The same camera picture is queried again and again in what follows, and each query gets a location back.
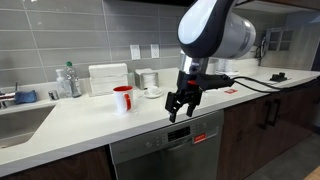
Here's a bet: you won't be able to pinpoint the blue sponge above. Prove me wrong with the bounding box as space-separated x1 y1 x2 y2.
15 90 37 104

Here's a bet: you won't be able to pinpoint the small metal can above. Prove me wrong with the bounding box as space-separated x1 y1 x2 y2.
48 90 59 101

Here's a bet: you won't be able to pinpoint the dark wood cabinet under sink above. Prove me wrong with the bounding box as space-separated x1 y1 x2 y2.
1 147 112 180

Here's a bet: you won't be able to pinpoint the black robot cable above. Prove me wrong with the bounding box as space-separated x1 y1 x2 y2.
196 73 320 94

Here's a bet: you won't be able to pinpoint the metal napkin holder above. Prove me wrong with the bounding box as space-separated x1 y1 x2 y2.
134 68 159 90

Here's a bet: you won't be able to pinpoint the clear soap dispenser bottle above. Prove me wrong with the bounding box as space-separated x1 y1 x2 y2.
56 69 71 98

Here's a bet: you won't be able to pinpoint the small red packet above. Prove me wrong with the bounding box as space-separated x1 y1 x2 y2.
224 89 238 94

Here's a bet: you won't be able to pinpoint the stainless steel dishwasher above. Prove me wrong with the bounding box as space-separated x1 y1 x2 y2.
110 110 224 180

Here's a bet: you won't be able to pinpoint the white mug red handle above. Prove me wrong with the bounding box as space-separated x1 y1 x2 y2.
113 85 133 113

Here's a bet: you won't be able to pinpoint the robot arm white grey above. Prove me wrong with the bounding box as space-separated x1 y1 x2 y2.
165 0 256 122

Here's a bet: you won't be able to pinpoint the dark wood cabinet doors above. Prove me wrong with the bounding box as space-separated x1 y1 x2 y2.
217 83 320 180

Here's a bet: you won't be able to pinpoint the red dirty magnet sign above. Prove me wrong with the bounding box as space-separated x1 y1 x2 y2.
193 133 206 144

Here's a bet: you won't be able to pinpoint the white wall outlet middle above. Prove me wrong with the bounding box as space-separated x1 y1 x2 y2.
150 44 159 59

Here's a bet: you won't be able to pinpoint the white wall outlet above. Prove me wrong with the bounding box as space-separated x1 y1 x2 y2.
150 44 159 59
130 45 141 60

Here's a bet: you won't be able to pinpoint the steel sink basin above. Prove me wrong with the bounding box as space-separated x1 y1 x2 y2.
0 106 54 149

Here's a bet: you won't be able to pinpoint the stack of white paper towels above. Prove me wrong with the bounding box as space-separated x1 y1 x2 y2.
88 63 128 95

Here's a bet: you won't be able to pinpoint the black object on paper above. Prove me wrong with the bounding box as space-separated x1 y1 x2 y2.
270 72 287 82

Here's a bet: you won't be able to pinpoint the white cup on saucer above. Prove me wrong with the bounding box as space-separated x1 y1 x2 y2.
143 86 162 99

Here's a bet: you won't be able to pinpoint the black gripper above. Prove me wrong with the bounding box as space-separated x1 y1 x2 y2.
165 70 202 123

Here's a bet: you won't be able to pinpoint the white wall outlet left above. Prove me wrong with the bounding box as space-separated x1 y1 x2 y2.
130 45 141 60

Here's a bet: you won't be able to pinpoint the clear bottle green cap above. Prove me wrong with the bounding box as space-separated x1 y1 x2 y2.
66 61 82 98

